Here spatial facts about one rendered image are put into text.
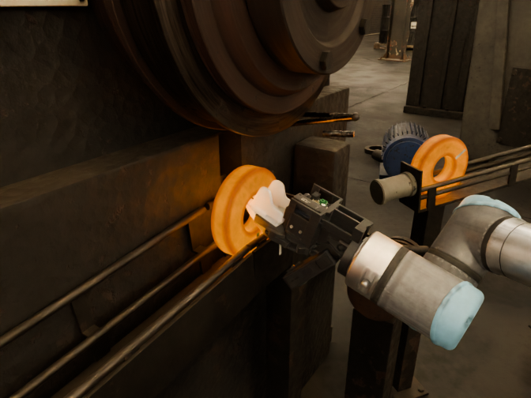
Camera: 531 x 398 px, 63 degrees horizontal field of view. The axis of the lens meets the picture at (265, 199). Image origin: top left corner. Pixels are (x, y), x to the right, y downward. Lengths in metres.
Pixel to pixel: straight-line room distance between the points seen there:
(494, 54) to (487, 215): 2.62
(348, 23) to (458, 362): 1.23
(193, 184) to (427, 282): 0.37
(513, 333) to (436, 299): 1.24
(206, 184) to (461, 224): 0.41
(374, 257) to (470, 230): 0.18
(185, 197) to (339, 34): 0.33
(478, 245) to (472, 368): 0.95
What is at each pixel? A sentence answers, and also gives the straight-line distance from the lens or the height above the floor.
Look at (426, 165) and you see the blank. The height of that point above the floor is 0.72.
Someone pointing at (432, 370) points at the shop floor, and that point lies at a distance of 1.58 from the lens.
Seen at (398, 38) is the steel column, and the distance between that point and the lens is 9.56.
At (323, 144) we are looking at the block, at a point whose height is 0.80.
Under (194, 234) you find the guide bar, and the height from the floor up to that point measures 0.72.
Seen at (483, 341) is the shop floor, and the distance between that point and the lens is 1.75.
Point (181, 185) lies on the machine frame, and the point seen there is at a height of 0.81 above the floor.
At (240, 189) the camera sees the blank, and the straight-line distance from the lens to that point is 0.67.
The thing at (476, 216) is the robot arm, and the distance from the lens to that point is 0.74.
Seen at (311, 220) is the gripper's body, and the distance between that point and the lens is 0.62.
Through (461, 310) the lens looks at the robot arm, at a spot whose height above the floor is 0.72.
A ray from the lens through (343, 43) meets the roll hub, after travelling 0.64.
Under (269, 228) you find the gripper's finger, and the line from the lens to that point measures 0.66.
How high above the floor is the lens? 1.06
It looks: 24 degrees down
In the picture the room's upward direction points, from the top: straight up
